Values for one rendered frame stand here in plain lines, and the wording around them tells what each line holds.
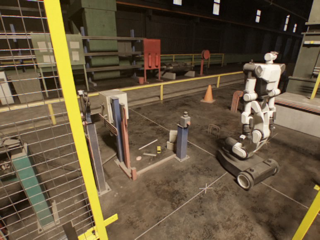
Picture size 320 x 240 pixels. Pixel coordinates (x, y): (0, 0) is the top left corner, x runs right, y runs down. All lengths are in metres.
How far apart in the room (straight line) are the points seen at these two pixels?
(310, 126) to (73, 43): 6.98
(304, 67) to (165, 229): 4.30
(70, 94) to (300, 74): 4.66
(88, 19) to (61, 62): 8.80
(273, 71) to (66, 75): 1.81
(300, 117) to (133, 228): 3.61
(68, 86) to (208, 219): 1.65
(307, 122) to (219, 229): 2.98
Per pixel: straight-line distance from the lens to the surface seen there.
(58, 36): 0.77
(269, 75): 1.98
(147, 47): 8.10
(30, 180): 1.72
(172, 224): 1.82
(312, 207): 1.56
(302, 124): 4.24
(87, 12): 9.59
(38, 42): 6.72
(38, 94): 6.60
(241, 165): 2.36
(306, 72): 4.86
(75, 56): 6.85
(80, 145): 0.87
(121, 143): 2.32
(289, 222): 2.20
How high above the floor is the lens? 1.51
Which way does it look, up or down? 24 degrees down
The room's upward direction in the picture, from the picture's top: straight up
